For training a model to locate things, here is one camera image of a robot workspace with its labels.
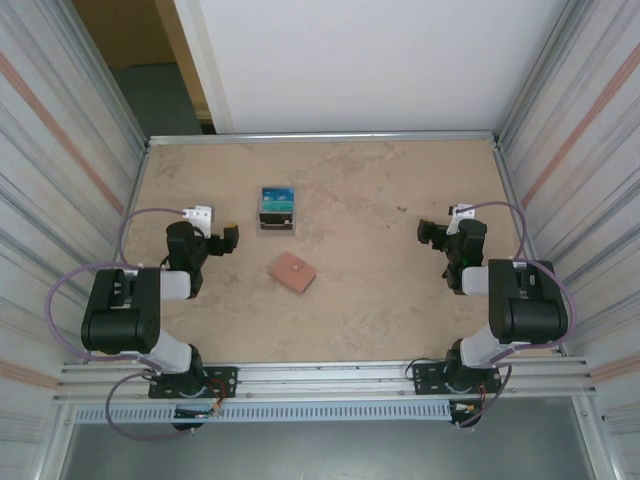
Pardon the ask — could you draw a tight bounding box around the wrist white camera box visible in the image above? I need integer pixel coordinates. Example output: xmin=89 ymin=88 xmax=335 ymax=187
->
xmin=447 ymin=202 xmax=475 ymax=236
xmin=181 ymin=205 xmax=215 ymax=236

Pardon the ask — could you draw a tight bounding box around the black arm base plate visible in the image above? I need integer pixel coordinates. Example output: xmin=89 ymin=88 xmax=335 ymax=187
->
xmin=148 ymin=366 xmax=239 ymax=400
xmin=410 ymin=362 xmax=503 ymax=397

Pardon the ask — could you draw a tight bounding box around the teal card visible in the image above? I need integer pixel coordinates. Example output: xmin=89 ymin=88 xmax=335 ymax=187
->
xmin=262 ymin=194 xmax=296 ymax=214

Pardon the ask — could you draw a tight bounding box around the aluminium rail under arm bases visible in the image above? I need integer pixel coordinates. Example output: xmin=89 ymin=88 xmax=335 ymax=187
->
xmin=54 ymin=357 xmax=599 ymax=401

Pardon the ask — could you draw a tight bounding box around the brown wooden door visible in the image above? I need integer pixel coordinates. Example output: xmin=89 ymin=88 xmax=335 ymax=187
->
xmin=74 ymin=0 xmax=214 ymax=134

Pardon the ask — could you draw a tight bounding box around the white door frame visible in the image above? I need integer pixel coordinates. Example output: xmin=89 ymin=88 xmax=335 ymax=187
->
xmin=172 ymin=0 xmax=235 ymax=135

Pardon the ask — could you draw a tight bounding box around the aluminium frame post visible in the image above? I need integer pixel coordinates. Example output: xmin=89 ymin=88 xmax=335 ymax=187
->
xmin=62 ymin=0 xmax=151 ymax=149
xmin=497 ymin=0 xmax=611 ymax=146

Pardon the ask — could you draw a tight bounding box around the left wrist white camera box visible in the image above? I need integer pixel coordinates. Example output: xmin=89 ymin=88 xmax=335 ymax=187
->
xmin=181 ymin=205 xmax=215 ymax=236

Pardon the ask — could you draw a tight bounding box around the black card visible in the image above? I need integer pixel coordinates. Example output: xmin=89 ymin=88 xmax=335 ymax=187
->
xmin=259 ymin=211 xmax=294 ymax=229

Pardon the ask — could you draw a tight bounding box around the aluminium rail below white wall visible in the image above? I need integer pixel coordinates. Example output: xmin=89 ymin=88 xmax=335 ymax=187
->
xmin=146 ymin=130 xmax=503 ymax=149

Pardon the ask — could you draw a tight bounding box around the clear acrylic card stand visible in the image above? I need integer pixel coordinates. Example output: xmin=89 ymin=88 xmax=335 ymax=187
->
xmin=257 ymin=185 xmax=300 ymax=237

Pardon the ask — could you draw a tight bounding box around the aluminium side rail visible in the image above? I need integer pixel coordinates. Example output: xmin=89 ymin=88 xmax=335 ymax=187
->
xmin=492 ymin=142 xmax=569 ymax=359
xmin=89 ymin=143 xmax=151 ymax=364

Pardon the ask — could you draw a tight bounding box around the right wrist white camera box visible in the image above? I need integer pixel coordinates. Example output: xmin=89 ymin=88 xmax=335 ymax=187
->
xmin=447 ymin=202 xmax=475 ymax=236

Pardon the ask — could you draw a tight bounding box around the grey slotted cable duct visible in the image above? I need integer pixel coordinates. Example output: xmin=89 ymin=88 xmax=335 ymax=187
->
xmin=73 ymin=402 xmax=454 ymax=424

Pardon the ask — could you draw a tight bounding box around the pink leather card holder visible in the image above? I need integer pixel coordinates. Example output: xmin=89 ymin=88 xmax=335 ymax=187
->
xmin=267 ymin=251 xmax=319 ymax=296

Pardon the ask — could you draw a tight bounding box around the grey metal panel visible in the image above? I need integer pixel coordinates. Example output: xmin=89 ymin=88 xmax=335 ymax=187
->
xmin=59 ymin=397 xmax=601 ymax=480

